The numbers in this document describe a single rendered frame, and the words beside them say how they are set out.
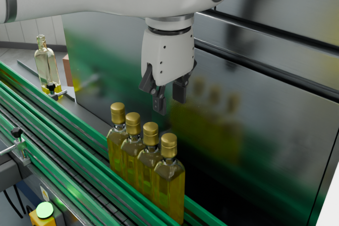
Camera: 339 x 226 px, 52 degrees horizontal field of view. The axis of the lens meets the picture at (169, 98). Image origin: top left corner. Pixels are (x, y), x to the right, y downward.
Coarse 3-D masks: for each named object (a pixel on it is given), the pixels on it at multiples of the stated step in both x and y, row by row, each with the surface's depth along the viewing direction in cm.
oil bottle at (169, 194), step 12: (156, 168) 79; (168, 168) 77; (180, 168) 78; (156, 180) 81; (168, 180) 77; (180, 180) 80; (156, 192) 83; (168, 192) 79; (180, 192) 82; (156, 204) 85; (168, 204) 81; (180, 204) 85; (180, 216) 87
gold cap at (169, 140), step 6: (162, 138) 75; (168, 138) 75; (174, 138) 75; (162, 144) 75; (168, 144) 74; (174, 144) 74; (162, 150) 76; (168, 150) 75; (174, 150) 75; (168, 156) 76; (174, 156) 76
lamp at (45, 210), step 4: (40, 204) 99; (44, 204) 98; (48, 204) 99; (40, 208) 97; (44, 208) 97; (48, 208) 98; (52, 208) 99; (40, 212) 97; (44, 212) 97; (48, 212) 97; (52, 212) 99; (40, 216) 97; (44, 216) 97; (48, 216) 98
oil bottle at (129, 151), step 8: (128, 144) 84; (136, 144) 84; (144, 144) 85; (128, 152) 84; (136, 152) 84; (128, 160) 86; (136, 160) 85; (128, 168) 88; (136, 168) 86; (128, 176) 90; (136, 176) 87; (136, 184) 89
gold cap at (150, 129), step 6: (144, 126) 78; (150, 126) 78; (156, 126) 78; (144, 132) 78; (150, 132) 77; (156, 132) 78; (144, 138) 79; (150, 138) 78; (156, 138) 79; (150, 144) 79
